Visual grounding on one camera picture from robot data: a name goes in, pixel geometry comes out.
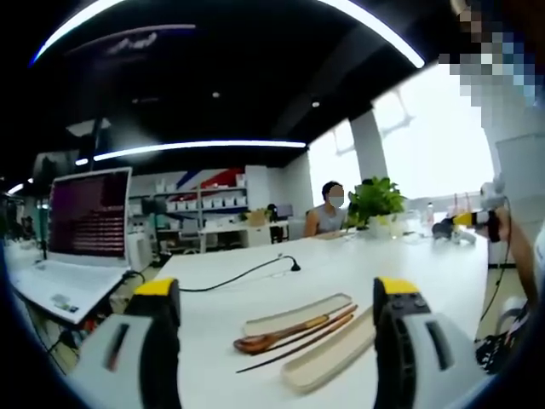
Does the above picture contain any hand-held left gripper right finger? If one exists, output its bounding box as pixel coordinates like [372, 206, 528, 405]
[372, 276, 489, 409]

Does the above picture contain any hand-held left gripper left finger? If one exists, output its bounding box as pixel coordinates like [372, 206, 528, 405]
[66, 277, 182, 409]

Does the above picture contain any beige cutlery case base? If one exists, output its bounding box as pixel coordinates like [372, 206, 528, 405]
[279, 303, 378, 396]

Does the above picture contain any dark wooden chopstick utensil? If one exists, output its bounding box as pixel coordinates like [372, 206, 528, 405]
[272, 308, 359, 351]
[235, 313, 359, 375]

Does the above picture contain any beige cutlery case lid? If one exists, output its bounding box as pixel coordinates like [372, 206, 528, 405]
[243, 292, 354, 338]

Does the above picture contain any wooden spoon utensil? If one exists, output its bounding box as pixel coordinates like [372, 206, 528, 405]
[232, 304, 359, 356]

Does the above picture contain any person's right hand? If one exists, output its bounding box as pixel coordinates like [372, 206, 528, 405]
[496, 207, 524, 245]

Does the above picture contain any person's dark printed clothing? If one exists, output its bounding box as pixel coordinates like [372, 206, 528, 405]
[473, 297, 536, 377]

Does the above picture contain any green potted plant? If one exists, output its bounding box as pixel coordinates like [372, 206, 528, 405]
[346, 176, 409, 239]

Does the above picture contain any white floor appliance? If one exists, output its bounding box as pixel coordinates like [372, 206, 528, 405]
[126, 234, 153, 273]

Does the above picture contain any white laptop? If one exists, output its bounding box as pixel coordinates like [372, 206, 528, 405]
[5, 166, 135, 325]

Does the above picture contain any white storage shelf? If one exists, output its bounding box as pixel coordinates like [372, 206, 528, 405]
[129, 184, 250, 253]

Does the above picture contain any row of white storage bins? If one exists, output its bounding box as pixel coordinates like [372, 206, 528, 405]
[165, 194, 248, 212]

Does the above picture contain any curved ceiling light strip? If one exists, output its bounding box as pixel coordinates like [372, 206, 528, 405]
[29, 0, 427, 70]

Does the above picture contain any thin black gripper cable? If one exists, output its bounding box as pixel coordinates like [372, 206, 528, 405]
[478, 196, 513, 323]

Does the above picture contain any black cable with plug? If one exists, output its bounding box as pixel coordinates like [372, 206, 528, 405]
[177, 254, 302, 293]

